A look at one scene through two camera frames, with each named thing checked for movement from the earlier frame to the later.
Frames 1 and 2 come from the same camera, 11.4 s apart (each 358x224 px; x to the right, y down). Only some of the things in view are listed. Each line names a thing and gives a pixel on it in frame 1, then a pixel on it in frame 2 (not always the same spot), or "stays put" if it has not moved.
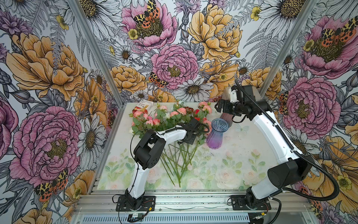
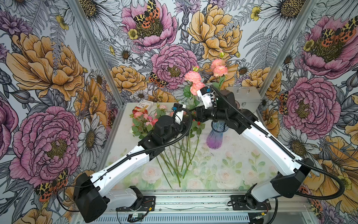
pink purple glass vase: [215, 136] stays put
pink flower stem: [189, 157] to [219, 70]
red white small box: [144, 106] stays put
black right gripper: [226, 102] to [201, 112]
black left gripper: [190, 142] to [184, 126]
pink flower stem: [205, 108] to [194, 77]
